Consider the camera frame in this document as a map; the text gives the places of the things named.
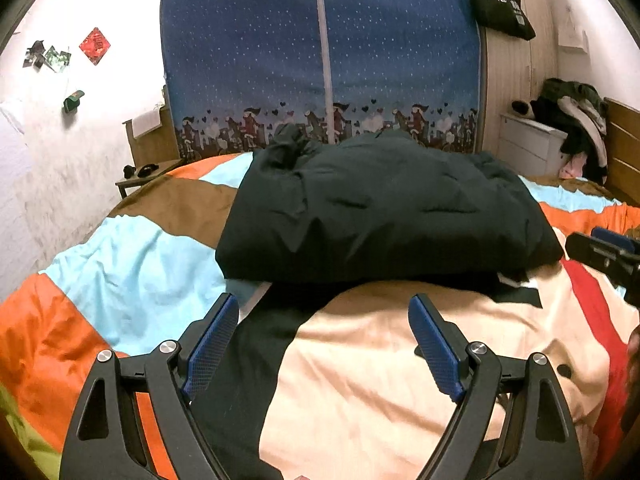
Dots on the small black item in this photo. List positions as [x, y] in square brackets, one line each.
[147, 168]
[129, 171]

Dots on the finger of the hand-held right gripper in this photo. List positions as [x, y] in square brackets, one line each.
[612, 239]
[590, 252]

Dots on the black and white plush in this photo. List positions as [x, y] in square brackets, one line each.
[522, 107]

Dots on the pile of clothes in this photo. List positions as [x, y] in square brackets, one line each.
[575, 110]

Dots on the white drawer cabinet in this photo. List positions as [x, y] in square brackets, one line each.
[525, 145]

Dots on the green wall pictures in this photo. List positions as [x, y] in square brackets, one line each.
[47, 56]

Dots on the light wooden wardrobe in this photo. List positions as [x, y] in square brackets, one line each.
[510, 80]

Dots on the white paper bag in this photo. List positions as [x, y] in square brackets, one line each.
[572, 35]

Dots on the person's right hand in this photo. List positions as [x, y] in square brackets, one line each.
[635, 360]

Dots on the brown wooden headboard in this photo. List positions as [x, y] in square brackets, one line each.
[625, 150]

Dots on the red diamond wall decoration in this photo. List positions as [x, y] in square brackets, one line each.
[94, 46]

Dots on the dark green padded jacket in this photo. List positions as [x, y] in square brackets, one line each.
[390, 210]

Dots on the small wooden side table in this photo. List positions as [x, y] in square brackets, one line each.
[162, 145]

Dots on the blue printed fabric wardrobe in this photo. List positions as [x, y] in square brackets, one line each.
[250, 35]

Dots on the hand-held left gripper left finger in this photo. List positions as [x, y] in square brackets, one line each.
[212, 345]

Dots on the colourful striped bed cover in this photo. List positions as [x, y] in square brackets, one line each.
[125, 270]

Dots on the black tote bag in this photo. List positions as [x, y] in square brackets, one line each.
[500, 10]

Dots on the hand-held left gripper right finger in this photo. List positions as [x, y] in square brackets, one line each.
[437, 350]

